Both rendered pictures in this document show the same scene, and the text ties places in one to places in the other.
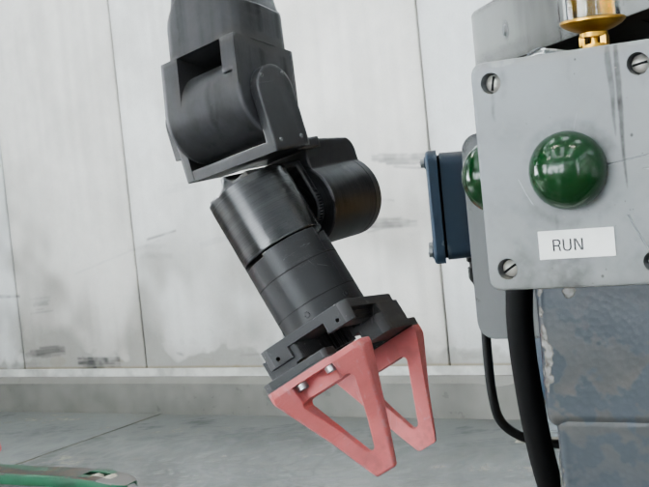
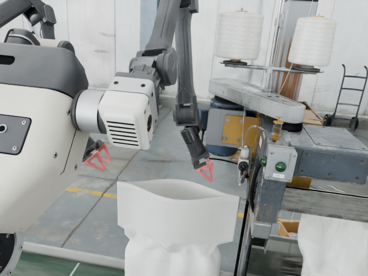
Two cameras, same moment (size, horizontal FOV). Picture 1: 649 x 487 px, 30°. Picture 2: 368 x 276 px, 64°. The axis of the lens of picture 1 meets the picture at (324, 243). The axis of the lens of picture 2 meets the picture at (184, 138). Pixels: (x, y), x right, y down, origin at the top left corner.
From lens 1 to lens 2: 0.57 m
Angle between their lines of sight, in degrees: 28
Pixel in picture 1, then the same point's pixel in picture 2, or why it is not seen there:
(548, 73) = (281, 153)
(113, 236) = not seen: hidden behind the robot
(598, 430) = (266, 192)
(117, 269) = not seen: hidden behind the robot
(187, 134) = (179, 119)
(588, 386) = (267, 187)
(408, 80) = (110, 13)
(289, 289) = (195, 149)
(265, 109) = (197, 118)
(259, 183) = (192, 130)
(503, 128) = (272, 159)
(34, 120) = not seen: outside the picture
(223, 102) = (189, 116)
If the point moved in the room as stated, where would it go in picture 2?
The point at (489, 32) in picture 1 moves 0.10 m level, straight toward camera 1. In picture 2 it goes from (217, 88) to (225, 94)
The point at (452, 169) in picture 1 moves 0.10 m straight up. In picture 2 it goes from (205, 113) to (207, 90)
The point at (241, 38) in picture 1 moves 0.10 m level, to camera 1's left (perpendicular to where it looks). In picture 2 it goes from (194, 103) to (165, 104)
